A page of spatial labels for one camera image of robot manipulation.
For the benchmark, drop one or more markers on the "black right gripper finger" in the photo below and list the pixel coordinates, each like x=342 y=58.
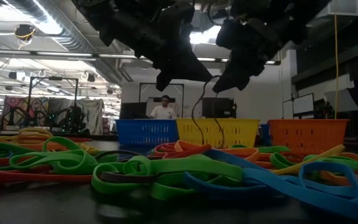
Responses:
x=233 y=79

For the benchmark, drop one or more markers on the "yellow plastic basket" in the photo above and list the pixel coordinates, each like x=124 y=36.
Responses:
x=238 y=132

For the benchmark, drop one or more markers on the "colourful patterned quilt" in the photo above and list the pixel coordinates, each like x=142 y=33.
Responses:
x=20 y=109

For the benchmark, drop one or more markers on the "orange plastic basket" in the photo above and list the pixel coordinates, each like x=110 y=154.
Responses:
x=308 y=133

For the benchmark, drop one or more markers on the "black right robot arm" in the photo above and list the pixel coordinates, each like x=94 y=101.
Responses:
x=291 y=12

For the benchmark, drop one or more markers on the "black metal frame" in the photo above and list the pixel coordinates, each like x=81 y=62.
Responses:
x=179 y=83
x=54 y=78

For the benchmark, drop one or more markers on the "blue rubber band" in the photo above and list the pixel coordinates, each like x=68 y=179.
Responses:
x=228 y=158
x=278 y=189

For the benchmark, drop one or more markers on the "black background robot arm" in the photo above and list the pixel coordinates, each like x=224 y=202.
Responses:
x=70 y=119

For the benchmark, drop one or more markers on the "person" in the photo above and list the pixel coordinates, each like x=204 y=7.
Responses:
x=163 y=110

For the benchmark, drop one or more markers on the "grey cloth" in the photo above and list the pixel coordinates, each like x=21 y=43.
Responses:
x=93 y=112

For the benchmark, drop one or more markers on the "pile of coloured rubber bands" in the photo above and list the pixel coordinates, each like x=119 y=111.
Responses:
x=182 y=151

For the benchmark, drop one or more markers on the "orange rubber band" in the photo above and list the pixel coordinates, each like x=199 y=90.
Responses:
x=238 y=152
x=346 y=180

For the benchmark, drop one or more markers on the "black monitor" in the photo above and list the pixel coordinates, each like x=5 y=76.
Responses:
x=132 y=110
x=225 y=107

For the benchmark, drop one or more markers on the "yellow rubber band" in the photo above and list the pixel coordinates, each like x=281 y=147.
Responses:
x=33 y=132
x=309 y=161

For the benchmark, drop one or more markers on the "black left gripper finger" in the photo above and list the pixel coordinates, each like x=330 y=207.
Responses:
x=194 y=68
x=166 y=73

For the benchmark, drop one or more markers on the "white board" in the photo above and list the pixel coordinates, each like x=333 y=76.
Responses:
x=287 y=109
x=303 y=104

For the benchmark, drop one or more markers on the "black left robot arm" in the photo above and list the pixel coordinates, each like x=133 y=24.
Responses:
x=92 y=15

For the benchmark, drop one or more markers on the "red rubber band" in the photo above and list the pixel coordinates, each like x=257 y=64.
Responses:
x=26 y=178

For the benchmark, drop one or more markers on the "blue plastic basket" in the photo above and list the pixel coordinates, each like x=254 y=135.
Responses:
x=264 y=133
x=146 y=132

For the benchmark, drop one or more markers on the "grey panel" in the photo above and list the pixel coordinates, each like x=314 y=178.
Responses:
x=340 y=99

